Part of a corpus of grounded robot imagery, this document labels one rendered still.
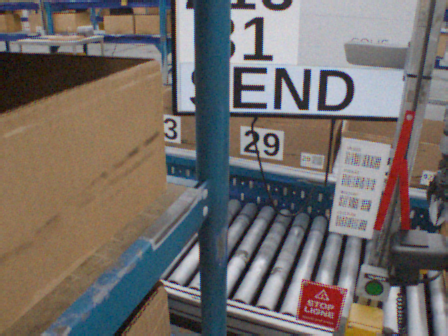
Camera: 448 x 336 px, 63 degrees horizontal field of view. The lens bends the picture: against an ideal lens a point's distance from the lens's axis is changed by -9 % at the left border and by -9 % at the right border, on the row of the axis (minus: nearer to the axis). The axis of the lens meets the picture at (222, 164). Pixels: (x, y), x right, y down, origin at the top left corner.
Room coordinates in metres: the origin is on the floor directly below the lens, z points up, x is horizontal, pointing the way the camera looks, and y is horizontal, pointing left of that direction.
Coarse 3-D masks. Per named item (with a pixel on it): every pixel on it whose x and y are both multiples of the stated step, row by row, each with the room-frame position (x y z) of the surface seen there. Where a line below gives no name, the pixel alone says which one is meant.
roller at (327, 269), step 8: (336, 232) 1.05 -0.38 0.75; (328, 240) 1.02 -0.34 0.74; (336, 240) 1.01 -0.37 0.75; (328, 248) 0.97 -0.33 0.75; (336, 248) 0.97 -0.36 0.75; (328, 256) 0.93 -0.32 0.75; (336, 256) 0.94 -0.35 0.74; (320, 264) 0.91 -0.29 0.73; (328, 264) 0.89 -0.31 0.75; (336, 264) 0.91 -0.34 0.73; (320, 272) 0.86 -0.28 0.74; (328, 272) 0.85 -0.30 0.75; (320, 280) 0.82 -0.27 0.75; (328, 280) 0.82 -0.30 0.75
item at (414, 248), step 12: (396, 240) 0.55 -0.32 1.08; (408, 240) 0.54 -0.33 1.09; (420, 240) 0.54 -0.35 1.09; (432, 240) 0.54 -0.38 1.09; (444, 240) 0.53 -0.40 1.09; (396, 252) 0.53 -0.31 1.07; (408, 252) 0.52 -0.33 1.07; (420, 252) 0.52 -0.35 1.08; (432, 252) 0.51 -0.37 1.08; (444, 252) 0.50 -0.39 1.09; (396, 264) 0.53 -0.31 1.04; (408, 264) 0.52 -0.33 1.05; (420, 264) 0.51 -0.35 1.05; (432, 264) 0.51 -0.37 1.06; (444, 264) 0.50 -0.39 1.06; (396, 276) 0.54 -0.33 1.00; (408, 276) 0.53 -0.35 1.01
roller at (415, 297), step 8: (408, 288) 0.79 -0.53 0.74; (416, 288) 0.77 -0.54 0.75; (408, 296) 0.76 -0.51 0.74; (416, 296) 0.74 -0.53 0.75; (424, 296) 0.75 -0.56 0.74; (408, 304) 0.73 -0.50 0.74; (416, 304) 0.71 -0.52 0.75; (424, 304) 0.72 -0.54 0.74; (408, 312) 0.70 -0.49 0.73; (416, 312) 0.68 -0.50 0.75; (424, 312) 0.69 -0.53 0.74; (408, 320) 0.67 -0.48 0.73; (416, 320) 0.66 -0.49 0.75; (424, 320) 0.66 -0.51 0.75; (408, 328) 0.65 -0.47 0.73; (416, 328) 0.63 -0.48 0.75; (424, 328) 0.63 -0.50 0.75
